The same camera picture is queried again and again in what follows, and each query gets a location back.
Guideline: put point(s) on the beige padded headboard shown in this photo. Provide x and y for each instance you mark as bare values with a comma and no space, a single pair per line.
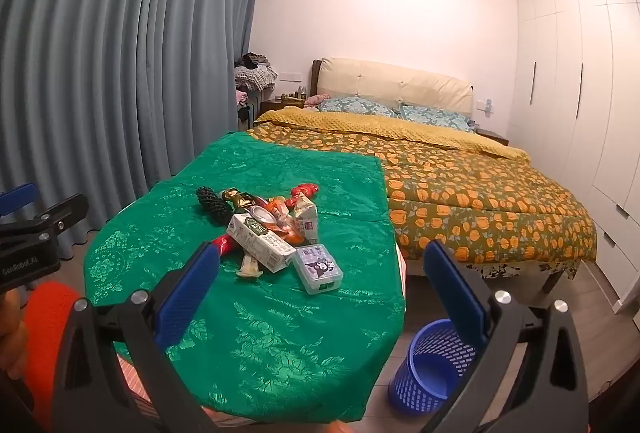
395,80

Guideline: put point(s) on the bed frame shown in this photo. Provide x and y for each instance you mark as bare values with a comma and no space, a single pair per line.
500,270

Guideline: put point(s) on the grey-blue curtain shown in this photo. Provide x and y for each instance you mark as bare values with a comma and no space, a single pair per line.
110,63

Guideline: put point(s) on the gold foil wrapper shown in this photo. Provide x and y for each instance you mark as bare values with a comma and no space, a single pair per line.
237,198

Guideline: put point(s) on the blue mesh wastebasket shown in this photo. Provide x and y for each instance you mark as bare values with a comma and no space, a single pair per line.
430,373

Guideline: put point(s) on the person's left hand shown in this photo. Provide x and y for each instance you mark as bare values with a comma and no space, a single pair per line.
11,338

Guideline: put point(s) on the crushed red can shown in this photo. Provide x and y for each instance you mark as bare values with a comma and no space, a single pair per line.
261,213

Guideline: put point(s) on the wooden nightstand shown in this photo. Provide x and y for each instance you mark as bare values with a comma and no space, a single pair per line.
492,137
282,105

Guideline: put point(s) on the red sausage wrapper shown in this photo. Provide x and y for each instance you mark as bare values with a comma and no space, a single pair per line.
222,245

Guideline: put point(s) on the white and green carton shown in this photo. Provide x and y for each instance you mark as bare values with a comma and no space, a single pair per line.
260,243

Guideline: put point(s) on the pumpkin print quilt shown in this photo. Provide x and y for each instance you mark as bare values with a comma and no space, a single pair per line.
480,198

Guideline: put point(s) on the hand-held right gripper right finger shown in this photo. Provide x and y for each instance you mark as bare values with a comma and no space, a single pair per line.
452,283

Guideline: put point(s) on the green patterned tablecloth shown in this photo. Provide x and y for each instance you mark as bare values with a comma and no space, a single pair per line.
280,343

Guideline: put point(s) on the orange and white snack packet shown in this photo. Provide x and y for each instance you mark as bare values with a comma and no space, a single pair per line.
280,207

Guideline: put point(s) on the clear box with cartoon print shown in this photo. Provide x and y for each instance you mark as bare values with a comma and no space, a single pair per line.
320,269

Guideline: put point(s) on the small white milk carton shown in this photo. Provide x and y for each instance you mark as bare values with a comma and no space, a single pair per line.
307,218

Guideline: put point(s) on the pile of clothes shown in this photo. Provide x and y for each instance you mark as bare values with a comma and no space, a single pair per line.
256,72

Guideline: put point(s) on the pink cloth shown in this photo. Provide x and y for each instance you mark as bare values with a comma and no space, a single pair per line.
316,100

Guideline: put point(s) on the black spiky pinecone object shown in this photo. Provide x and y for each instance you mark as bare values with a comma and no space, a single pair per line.
206,197

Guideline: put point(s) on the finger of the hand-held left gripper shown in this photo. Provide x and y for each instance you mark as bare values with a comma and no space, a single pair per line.
50,218
17,200

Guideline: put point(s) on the teal patterned pillow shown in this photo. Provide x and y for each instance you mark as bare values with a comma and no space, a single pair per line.
435,117
357,107

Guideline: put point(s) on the beige wrapper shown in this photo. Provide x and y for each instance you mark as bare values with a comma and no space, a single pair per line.
250,265

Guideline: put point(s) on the person's red fleece clothing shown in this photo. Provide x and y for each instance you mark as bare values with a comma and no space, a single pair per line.
50,348

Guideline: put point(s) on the white wardrobe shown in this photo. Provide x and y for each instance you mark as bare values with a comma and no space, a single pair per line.
580,113

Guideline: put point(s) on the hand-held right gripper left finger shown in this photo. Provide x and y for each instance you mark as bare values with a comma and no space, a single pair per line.
192,285

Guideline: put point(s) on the black foam net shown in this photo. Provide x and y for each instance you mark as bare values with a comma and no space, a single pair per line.
217,214

